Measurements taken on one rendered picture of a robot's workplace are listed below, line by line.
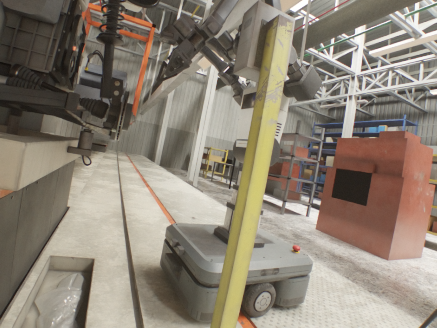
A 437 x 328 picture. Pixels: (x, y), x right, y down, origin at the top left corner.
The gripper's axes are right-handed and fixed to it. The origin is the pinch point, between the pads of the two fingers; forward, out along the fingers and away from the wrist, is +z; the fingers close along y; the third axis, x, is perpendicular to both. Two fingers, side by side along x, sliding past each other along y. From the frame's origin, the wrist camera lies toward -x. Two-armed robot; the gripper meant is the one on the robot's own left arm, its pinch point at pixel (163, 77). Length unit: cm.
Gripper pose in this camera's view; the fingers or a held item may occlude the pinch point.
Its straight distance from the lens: 82.9
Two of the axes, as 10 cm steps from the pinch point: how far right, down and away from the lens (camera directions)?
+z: -6.0, 7.6, -2.5
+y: 4.5, 0.6, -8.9
